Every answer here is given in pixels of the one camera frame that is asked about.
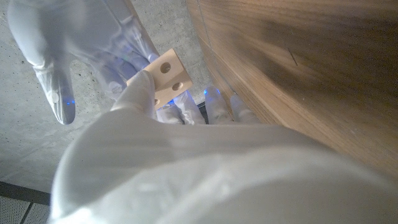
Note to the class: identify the small wooden block with holes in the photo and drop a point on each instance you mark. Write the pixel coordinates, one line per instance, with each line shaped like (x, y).
(169, 76)

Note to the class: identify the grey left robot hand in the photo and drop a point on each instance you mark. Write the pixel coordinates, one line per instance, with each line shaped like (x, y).
(217, 174)

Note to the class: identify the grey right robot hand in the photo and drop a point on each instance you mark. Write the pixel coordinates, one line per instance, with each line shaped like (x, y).
(87, 40)

